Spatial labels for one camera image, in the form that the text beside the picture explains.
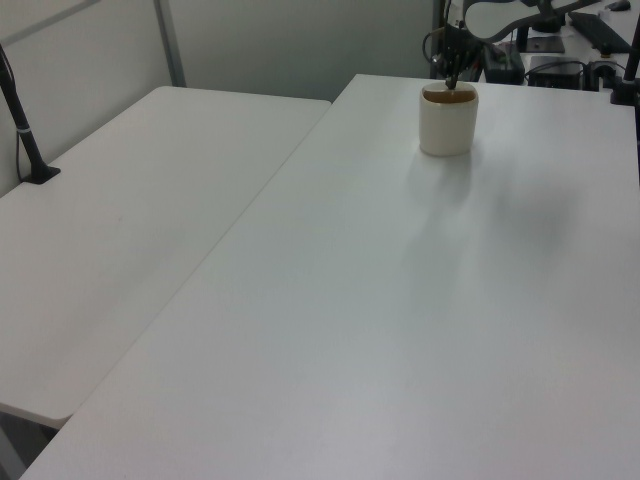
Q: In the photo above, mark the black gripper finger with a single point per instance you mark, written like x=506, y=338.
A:
x=448, y=81
x=457, y=79

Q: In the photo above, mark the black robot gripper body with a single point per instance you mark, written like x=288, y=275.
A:
x=462, y=47

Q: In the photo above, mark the cream trash bin with lid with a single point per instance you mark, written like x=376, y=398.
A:
x=447, y=127

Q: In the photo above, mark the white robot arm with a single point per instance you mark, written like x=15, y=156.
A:
x=492, y=22

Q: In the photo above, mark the black box with green label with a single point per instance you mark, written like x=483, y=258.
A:
x=504, y=67

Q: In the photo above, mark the dark flat pad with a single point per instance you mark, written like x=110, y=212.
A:
x=545, y=46

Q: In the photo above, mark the black electronics box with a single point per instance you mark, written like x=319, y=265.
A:
x=557, y=72

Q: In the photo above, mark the black computer keyboard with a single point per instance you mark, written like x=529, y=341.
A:
x=600, y=31

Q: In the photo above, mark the dark computer mouse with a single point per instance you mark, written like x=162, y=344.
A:
x=620, y=5

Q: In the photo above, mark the white side table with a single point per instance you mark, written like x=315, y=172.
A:
x=125, y=210

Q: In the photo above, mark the grey metal partition post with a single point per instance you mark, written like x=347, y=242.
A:
x=171, y=42

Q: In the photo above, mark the black camera pole with base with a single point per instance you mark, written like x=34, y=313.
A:
x=25, y=135

